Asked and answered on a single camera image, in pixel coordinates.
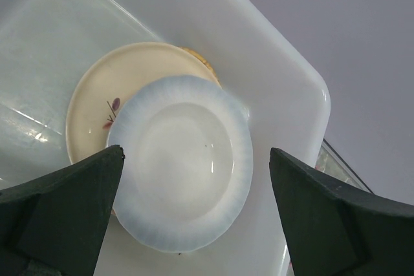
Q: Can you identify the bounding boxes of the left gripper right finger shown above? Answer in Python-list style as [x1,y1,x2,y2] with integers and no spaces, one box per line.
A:
[269,148,413,275]

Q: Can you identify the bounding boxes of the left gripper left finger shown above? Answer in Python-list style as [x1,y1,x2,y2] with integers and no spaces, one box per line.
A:
[1,145,125,275]

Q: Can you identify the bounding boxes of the white plate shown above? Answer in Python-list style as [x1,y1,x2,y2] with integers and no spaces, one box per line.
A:
[107,75,254,253]

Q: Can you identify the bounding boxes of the cream and pink round plate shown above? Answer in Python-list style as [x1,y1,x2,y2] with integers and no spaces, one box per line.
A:
[65,42,204,164]

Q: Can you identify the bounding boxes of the orange woven-pattern square plate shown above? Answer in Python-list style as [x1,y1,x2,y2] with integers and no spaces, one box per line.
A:
[175,47,221,87]

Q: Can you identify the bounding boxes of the translucent white plastic bin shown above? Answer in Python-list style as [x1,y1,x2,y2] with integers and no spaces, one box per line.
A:
[1,0,331,275]

